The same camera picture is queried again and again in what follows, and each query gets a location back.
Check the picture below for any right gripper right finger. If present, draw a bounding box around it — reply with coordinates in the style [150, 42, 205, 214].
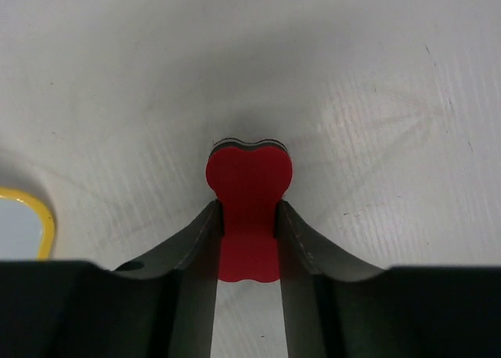
[276, 202, 500, 357]

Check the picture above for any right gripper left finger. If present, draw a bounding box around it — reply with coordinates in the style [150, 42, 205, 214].
[1, 201, 222, 357]

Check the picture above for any red bone-shaped eraser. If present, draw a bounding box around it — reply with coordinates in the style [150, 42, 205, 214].
[205, 138, 293, 283]

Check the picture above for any yellow framed whiteboard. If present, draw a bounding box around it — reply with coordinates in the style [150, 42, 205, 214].
[0, 187, 56, 261]

